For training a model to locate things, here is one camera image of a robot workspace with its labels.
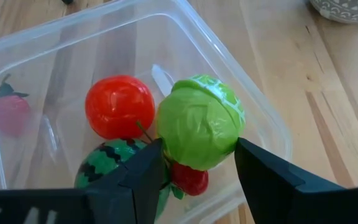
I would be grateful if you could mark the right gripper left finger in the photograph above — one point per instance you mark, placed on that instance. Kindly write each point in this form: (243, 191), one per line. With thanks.
(73, 208)

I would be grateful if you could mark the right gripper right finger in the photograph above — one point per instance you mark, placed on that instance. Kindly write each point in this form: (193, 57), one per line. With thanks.
(291, 205)

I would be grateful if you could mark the striped watermelon toy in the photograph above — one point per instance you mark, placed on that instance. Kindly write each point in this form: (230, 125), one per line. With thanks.
(104, 158)

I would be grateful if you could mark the red strawberry toy with leaves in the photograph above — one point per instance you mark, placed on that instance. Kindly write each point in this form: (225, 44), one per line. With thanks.
(191, 180)
(6, 113)

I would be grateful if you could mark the large red tomato toy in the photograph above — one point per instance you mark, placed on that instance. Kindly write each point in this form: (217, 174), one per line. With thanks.
(120, 107)

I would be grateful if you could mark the light green cabbage toy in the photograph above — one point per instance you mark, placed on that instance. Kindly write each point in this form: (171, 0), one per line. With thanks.
(200, 121)

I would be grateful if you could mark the clear plastic tupperware container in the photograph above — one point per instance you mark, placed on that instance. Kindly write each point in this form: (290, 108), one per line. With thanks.
(73, 46)

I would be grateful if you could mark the green potted faux plant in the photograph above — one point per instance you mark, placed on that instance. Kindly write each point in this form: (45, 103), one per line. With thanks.
(346, 9)

